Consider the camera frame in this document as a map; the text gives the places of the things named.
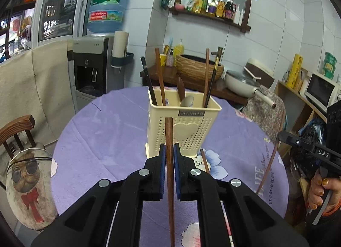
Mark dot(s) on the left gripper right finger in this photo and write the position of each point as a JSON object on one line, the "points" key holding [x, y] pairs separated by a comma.
{"points": [[193, 184]]}

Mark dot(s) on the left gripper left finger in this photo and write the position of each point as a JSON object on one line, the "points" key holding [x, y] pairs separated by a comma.
{"points": [[146, 184]]}

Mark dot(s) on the brown wooden chopstick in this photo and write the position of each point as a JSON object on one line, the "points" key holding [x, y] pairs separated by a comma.
{"points": [[160, 76], [204, 160], [206, 76], [170, 177], [276, 145]]}

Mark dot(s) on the wooden handle steel spoon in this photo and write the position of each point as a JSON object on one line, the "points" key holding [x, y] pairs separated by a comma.
{"points": [[181, 89]]}

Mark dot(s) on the black gold chopstick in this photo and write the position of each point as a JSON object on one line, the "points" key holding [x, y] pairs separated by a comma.
{"points": [[218, 57]]}

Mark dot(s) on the all steel spoon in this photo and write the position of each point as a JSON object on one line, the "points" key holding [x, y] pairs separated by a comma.
{"points": [[187, 101]]}

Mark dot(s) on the right hand yellow nails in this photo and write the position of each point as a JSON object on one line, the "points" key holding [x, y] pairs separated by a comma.
{"points": [[318, 186]]}

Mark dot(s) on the purple floral tablecloth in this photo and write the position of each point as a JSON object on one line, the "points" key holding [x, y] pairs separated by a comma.
{"points": [[106, 140]]}

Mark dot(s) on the microwave oven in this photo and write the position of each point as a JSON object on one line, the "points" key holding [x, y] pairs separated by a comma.
{"points": [[322, 92]]}

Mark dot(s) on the floral cloth on chair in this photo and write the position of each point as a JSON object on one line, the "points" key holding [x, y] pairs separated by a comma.
{"points": [[270, 120]]}

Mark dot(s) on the cream plastic utensil holder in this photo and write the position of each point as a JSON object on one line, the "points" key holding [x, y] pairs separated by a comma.
{"points": [[191, 125]]}

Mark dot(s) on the rice cooker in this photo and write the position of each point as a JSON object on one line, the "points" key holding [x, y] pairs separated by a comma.
{"points": [[259, 72]]}

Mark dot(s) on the dark wooden counter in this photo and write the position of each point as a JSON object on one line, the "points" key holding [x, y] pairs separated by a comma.
{"points": [[170, 76]]}

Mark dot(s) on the cream pan with lid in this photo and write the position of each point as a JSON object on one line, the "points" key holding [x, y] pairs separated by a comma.
{"points": [[245, 87]]}

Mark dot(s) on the woven basket sink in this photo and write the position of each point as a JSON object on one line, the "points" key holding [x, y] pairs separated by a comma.
{"points": [[194, 68]]}

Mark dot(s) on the water dispenser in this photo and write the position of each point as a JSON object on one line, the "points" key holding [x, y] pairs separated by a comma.
{"points": [[92, 71]]}

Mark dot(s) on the wooden chair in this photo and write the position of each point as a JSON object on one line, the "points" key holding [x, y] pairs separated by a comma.
{"points": [[25, 123]]}

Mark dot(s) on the yellow soap bottle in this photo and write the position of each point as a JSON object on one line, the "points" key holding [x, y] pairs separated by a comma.
{"points": [[178, 50]]}

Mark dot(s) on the blue water jug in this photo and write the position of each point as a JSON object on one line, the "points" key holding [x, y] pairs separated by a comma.
{"points": [[106, 16]]}

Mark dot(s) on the window with sliding frame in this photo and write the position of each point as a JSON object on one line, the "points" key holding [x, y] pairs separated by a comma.
{"points": [[26, 24]]}

